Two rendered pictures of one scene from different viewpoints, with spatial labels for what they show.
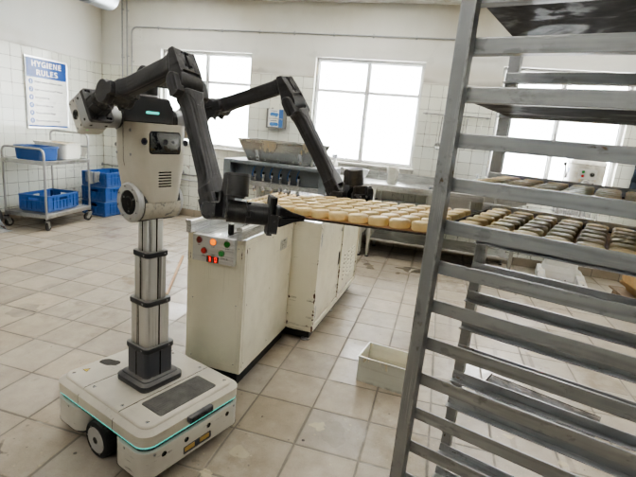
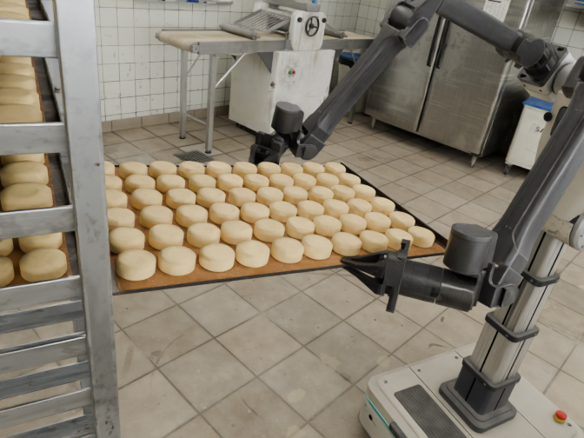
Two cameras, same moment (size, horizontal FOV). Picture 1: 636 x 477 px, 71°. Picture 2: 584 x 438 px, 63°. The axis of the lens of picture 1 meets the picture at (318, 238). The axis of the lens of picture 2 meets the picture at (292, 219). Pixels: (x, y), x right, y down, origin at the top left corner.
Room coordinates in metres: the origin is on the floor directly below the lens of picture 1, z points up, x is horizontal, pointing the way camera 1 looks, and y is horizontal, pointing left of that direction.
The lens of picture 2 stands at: (1.68, -0.78, 1.59)
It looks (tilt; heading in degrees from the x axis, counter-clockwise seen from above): 28 degrees down; 116
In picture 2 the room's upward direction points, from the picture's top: 8 degrees clockwise
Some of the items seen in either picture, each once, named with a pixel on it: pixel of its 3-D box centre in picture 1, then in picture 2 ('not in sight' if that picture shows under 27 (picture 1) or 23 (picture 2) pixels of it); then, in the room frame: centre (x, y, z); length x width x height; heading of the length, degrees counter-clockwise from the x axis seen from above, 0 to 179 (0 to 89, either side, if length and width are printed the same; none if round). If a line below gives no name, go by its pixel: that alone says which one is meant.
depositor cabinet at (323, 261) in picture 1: (298, 255); not in sight; (3.50, 0.15, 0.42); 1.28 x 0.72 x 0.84; 164
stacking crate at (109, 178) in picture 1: (109, 177); not in sight; (6.32, 3.04, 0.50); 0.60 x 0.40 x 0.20; 168
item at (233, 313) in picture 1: (243, 287); not in sight; (2.56, 0.42, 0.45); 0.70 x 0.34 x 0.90; 164
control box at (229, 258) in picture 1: (214, 249); not in sight; (2.21, 0.52, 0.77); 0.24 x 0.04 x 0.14; 74
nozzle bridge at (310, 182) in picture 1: (281, 187); not in sight; (3.05, 0.28, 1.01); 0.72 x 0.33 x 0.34; 74
